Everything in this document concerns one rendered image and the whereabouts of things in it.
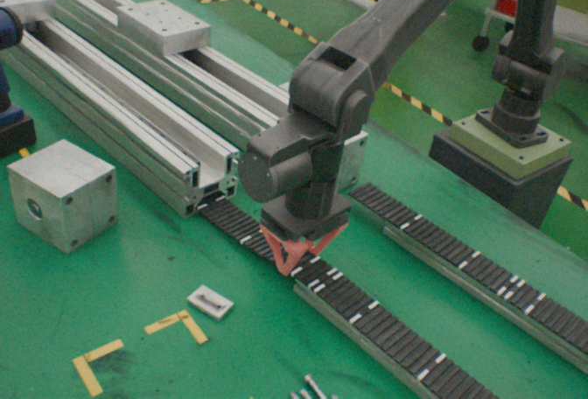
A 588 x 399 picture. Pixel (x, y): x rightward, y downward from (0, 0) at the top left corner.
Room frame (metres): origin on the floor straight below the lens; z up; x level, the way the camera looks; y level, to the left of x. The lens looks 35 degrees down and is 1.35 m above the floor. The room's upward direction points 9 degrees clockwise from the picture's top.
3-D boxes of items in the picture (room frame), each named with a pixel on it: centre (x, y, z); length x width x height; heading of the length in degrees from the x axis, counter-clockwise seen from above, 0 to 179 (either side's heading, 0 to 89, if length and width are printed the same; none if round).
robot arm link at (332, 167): (0.57, -0.02, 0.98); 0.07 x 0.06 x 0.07; 140
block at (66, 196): (0.63, 0.30, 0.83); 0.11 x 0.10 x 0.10; 152
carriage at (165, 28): (1.10, 0.30, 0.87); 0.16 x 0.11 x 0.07; 49
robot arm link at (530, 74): (1.01, -0.39, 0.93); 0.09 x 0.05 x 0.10; 140
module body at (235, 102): (1.10, 0.30, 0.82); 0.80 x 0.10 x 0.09; 49
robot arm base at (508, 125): (1.03, -0.40, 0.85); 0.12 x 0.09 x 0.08; 34
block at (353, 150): (0.82, -0.05, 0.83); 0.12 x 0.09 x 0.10; 139
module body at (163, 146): (0.96, 0.42, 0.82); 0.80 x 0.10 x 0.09; 49
